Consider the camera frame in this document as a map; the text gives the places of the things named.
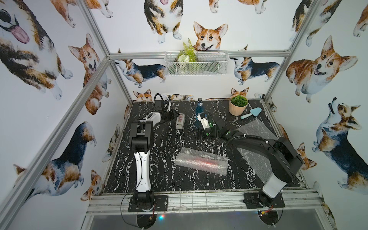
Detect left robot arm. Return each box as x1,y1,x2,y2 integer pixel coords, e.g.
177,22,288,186
129,100,179,211

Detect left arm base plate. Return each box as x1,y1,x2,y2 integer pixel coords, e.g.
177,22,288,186
128,195,169,212

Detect grey tape dispenser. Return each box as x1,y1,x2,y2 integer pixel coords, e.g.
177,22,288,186
175,113,186,130

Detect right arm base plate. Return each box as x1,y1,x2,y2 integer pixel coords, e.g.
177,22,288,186
243,191,285,209

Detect teal garden trowel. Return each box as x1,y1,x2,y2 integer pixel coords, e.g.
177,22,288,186
240,107,262,119

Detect potted green plant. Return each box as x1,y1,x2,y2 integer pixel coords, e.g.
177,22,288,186
229,94,248,116

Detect blue wine bottle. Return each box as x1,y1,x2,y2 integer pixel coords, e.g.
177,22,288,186
195,98,204,120

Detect bubble wrap sheet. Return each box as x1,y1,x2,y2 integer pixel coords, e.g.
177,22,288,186
175,148,229,176
232,119,285,184

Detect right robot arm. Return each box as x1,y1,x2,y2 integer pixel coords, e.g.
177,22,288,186
197,113,303,207

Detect artificial fern with flower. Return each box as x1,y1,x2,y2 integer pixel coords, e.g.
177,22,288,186
176,39,198,73

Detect aluminium front rail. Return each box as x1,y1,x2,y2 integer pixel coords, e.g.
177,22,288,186
86,189,323,216

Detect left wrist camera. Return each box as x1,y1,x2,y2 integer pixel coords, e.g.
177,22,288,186
164,101,172,112

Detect white wire wall basket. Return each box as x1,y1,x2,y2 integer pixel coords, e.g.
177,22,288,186
164,51,230,76

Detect red wine bottle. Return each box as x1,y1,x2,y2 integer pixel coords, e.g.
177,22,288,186
190,157,222,167

